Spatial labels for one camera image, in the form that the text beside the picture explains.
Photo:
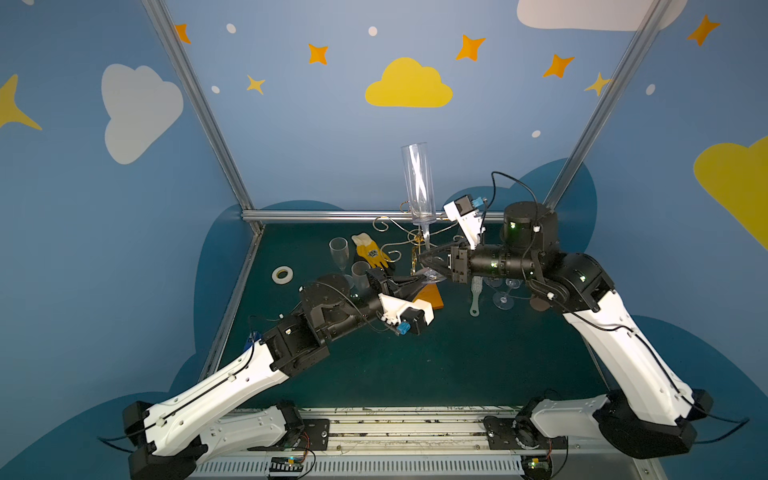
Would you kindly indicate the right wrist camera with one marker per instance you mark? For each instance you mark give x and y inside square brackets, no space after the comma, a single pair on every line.
[468,213]

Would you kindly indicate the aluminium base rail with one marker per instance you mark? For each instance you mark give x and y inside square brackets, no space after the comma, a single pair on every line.
[465,442]

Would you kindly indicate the frosted brown plastic cup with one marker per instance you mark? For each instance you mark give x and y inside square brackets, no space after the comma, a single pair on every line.
[539,304]

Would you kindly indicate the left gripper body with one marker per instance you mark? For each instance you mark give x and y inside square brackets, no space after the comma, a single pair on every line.
[387,291]

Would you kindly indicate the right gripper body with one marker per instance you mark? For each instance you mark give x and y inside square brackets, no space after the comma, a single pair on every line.
[456,263]

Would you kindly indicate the orange wooden rack base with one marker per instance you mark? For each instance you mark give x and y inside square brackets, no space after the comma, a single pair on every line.
[431,294]

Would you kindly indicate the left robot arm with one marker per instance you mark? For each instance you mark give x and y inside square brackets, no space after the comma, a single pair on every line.
[172,438]

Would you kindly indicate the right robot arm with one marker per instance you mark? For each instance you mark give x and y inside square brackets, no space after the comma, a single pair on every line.
[651,412]

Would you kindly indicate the gold wire glass rack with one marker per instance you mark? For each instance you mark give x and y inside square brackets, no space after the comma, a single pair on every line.
[408,237]

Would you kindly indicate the white tape roll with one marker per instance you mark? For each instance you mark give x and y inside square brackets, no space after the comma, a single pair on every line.
[282,275]

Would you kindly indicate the pale green scrub brush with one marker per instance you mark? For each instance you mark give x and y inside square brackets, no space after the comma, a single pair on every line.
[476,287]

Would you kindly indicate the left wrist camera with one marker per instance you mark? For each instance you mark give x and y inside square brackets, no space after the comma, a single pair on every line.
[406,317]

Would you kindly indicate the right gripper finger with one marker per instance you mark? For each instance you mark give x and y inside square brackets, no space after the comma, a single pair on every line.
[438,267]
[437,254]

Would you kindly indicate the aluminium frame back bar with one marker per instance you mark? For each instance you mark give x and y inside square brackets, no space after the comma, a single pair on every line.
[297,216]

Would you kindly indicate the clear flute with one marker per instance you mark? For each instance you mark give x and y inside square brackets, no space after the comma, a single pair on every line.
[493,282]
[360,281]
[421,204]
[340,253]
[503,297]

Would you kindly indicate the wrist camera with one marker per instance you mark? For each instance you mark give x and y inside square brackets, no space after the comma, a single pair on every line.
[406,317]
[468,213]

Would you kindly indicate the yellow black rubber glove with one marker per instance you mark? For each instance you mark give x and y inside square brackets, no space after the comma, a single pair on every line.
[367,250]

